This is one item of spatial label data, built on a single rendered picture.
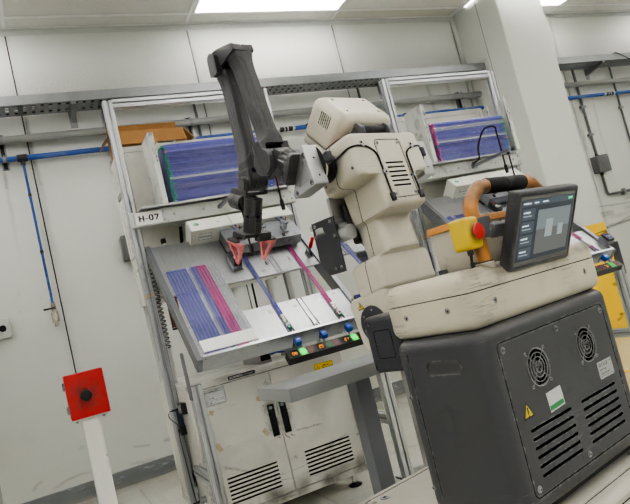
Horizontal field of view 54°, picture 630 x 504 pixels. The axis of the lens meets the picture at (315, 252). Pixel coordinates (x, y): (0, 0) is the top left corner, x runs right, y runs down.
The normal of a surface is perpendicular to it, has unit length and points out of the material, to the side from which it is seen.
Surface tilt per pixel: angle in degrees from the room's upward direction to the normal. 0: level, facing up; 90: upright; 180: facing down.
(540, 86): 90
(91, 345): 90
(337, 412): 90
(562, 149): 90
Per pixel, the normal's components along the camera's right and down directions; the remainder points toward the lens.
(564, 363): 0.60, -0.21
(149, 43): 0.39, -0.17
